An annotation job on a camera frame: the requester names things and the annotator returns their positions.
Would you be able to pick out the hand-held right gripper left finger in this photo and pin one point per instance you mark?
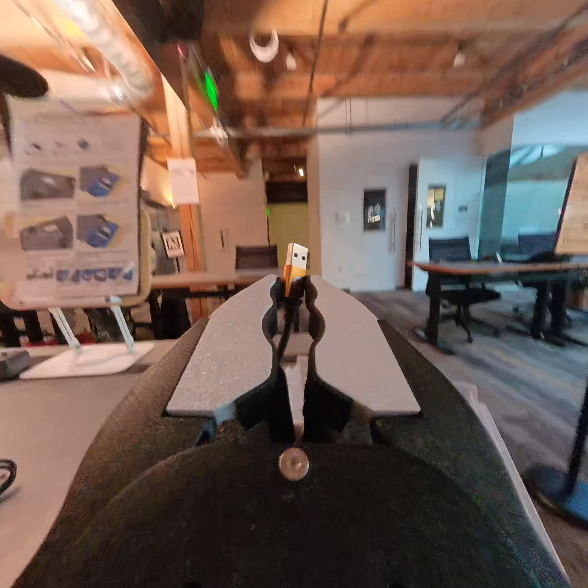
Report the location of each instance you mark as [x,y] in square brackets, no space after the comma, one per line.
[225,363]

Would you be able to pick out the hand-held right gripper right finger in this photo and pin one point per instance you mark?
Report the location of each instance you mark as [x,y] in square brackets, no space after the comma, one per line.
[363,363]

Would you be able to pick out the wooden side desk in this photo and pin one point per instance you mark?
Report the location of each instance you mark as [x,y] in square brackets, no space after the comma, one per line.
[206,278]

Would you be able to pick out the black white marker sign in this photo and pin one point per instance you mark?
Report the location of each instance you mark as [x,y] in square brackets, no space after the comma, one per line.
[173,245]

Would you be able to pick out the instruction sheet on stand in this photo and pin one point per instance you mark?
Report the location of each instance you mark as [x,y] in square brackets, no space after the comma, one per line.
[144,257]

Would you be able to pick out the black office chair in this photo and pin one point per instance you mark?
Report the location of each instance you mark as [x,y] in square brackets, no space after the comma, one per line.
[535,243]
[450,250]

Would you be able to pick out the wooden office desk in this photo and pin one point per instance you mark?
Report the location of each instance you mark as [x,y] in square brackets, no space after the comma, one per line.
[482,266]

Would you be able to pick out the dark door poster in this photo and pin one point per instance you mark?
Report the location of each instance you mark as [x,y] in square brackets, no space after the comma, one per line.
[435,206]

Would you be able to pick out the white paper notice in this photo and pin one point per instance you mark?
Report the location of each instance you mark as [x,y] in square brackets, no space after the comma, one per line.
[183,181]

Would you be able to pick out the printed instruction sheet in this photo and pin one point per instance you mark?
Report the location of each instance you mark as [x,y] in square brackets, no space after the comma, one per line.
[73,183]

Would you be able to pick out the whiteboard stand pole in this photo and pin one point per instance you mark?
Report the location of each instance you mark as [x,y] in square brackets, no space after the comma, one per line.
[560,491]

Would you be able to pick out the green exit sign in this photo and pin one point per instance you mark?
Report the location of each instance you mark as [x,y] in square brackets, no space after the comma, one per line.
[211,89]

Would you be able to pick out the white ceiling detector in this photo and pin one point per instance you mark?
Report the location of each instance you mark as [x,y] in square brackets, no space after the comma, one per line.
[264,57]

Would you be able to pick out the black microphone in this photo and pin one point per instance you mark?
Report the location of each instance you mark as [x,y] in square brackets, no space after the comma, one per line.
[23,78]

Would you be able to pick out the wooden post with notice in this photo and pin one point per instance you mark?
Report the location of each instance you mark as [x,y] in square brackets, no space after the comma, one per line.
[190,220]

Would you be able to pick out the dark wall poster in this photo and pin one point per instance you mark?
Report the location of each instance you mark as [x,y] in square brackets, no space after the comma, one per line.
[374,209]

